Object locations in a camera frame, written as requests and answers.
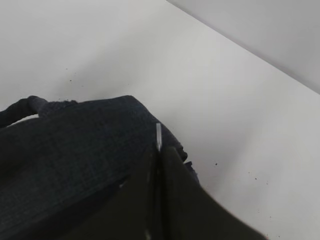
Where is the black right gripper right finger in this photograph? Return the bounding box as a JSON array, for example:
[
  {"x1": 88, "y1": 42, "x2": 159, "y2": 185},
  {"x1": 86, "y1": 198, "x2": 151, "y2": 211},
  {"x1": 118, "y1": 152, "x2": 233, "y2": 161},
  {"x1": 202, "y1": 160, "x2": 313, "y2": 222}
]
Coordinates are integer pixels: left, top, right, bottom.
[{"x1": 159, "y1": 147, "x2": 265, "y2": 240}]

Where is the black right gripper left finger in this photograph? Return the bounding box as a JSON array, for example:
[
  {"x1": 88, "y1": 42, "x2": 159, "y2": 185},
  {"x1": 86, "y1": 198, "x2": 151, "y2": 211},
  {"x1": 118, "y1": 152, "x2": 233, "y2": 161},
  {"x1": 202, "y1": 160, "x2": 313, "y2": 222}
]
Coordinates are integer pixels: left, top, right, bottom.
[{"x1": 64, "y1": 149, "x2": 158, "y2": 240}]

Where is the dark navy fabric lunch bag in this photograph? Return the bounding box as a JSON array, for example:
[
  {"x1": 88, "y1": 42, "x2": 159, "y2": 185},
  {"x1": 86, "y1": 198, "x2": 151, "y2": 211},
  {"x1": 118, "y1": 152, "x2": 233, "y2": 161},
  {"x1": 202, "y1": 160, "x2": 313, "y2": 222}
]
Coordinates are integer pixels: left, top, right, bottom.
[{"x1": 0, "y1": 95, "x2": 198, "y2": 240}]

